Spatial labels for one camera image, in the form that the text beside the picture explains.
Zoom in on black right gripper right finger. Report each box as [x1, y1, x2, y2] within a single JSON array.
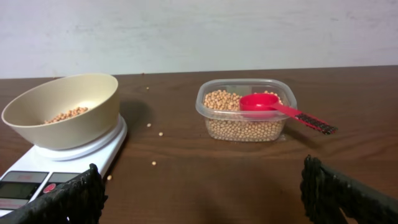
[[300, 155, 397, 224]]

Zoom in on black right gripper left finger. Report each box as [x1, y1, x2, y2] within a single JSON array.
[[1, 164, 108, 224]]

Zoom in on red measuring scoop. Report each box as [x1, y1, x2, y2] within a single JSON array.
[[239, 93, 338, 134]]

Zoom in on white digital kitchen scale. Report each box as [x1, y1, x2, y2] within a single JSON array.
[[1, 116, 127, 216]]

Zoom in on soybeans pile in bowl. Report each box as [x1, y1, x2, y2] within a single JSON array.
[[44, 107, 89, 124]]

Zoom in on cream round bowl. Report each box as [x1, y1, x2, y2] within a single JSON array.
[[1, 73, 120, 150]]

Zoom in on tan soybeans pile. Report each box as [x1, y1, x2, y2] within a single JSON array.
[[203, 90, 285, 142]]

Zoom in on clear plastic container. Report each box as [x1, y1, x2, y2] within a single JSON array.
[[195, 78, 297, 142]]

